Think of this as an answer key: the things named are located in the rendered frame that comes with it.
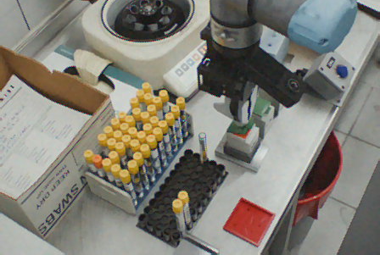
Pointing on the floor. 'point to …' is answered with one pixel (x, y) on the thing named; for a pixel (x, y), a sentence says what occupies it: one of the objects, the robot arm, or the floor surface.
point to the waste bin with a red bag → (316, 189)
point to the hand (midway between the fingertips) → (246, 121)
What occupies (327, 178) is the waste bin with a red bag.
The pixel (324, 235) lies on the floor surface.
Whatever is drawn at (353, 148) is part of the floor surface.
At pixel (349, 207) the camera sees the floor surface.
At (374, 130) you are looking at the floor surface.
